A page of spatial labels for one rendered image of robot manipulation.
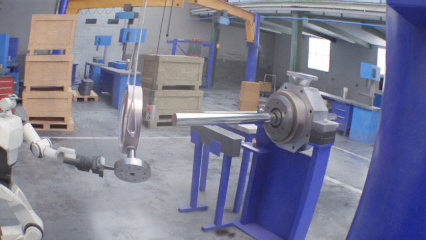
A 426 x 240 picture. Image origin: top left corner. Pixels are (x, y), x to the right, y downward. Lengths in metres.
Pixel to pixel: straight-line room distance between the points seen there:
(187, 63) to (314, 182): 4.74
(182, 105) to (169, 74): 0.69
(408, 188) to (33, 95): 5.61
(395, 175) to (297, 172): 2.22
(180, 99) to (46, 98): 2.92
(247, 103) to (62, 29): 6.00
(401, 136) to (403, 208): 0.11
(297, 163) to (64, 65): 4.27
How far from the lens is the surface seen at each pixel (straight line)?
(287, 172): 2.74
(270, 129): 2.46
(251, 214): 3.06
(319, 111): 2.41
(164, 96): 6.47
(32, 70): 5.73
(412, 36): 0.47
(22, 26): 14.98
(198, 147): 3.05
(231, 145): 2.63
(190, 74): 6.78
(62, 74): 5.73
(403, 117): 0.47
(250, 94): 9.55
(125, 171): 1.65
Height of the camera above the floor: 1.47
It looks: 10 degrees down
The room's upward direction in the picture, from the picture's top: 6 degrees clockwise
